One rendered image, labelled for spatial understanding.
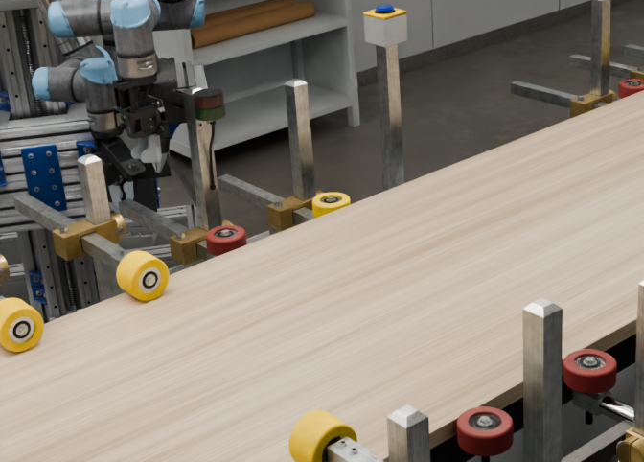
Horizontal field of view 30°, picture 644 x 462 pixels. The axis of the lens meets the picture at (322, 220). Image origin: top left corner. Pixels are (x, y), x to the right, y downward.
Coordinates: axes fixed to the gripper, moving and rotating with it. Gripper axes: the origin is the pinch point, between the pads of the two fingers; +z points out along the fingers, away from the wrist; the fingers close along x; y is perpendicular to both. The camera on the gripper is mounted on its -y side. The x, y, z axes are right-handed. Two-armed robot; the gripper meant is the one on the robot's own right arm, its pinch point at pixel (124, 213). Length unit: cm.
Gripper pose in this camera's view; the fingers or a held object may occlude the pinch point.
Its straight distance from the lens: 276.7
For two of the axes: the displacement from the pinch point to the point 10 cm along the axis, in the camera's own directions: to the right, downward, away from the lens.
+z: 0.7, 9.1, 4.0
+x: -7.8, 3.1, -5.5
